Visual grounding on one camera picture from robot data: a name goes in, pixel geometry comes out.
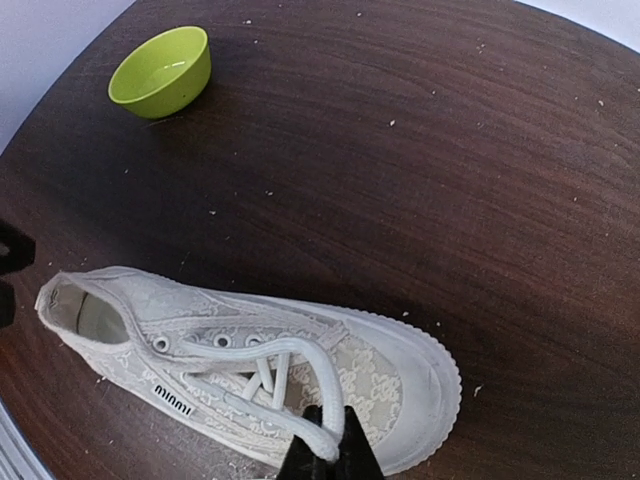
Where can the green bowl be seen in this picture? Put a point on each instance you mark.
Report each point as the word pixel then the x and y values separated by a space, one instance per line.
pixel 164 74

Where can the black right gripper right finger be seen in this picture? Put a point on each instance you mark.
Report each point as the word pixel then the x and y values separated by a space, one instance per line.
pixel 357 460

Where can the white lace sneaker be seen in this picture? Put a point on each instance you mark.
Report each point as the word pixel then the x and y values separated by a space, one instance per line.
pixel 255 372

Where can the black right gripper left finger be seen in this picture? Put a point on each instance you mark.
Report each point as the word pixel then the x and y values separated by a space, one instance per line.
pixel 300 463

